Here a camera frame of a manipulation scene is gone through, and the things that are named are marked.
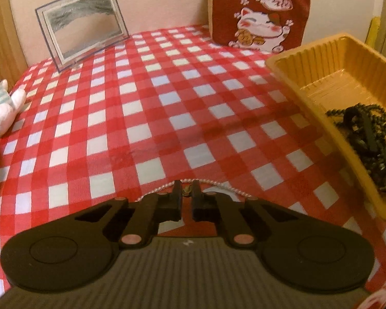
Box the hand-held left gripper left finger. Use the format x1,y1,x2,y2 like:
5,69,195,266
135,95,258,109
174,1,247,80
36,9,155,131
74,180,183,248

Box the dark wooden bead necklace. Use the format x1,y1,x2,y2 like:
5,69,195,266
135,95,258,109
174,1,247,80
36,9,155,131
326,102,386,194

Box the white rabbit plush toy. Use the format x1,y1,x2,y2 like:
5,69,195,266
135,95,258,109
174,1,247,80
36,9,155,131
0,61,27,136

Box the white pearl necklace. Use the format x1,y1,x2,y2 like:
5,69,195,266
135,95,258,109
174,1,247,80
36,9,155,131
136,178,259,204

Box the clear sand picture frame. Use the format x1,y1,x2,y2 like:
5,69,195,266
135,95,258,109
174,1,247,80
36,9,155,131
35,0,130,73

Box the yellow plastic tray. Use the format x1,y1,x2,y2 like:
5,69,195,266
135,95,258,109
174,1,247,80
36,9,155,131
265,32,386,221

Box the red white checkered tablecloth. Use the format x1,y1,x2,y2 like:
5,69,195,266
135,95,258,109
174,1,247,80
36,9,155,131
0,24,386,300

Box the red lucky cat box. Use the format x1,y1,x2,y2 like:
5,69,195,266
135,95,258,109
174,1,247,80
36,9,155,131
208,0,312,54

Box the yellow green pole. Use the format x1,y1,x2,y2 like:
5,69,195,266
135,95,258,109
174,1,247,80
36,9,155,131
367,16,382,52

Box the light wooden panel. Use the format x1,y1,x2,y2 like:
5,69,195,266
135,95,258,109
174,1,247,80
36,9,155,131
0,0,29,82

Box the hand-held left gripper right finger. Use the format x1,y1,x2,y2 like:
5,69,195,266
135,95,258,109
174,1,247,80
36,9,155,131
192,180,300,248

